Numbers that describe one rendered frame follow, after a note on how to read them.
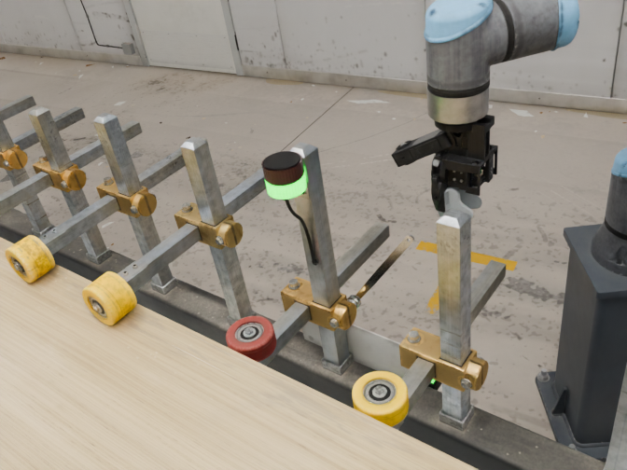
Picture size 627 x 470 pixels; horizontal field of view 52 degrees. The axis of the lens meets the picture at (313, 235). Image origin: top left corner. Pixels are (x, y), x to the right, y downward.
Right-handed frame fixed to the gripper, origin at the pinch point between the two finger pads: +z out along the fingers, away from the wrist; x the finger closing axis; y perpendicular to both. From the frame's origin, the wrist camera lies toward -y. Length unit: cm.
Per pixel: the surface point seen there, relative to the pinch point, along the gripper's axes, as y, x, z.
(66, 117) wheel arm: -118, 6, 3
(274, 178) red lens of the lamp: -15.1, -24.2, -18.4
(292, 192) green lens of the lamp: -13.3, -23.0, -15.7
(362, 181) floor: -113, 138, 98
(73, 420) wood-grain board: -33, -59, 8
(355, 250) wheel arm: -19.2, -1.2, 12.2
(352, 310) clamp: -11.1, -15.5, 12.9
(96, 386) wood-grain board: -35, -53, 8
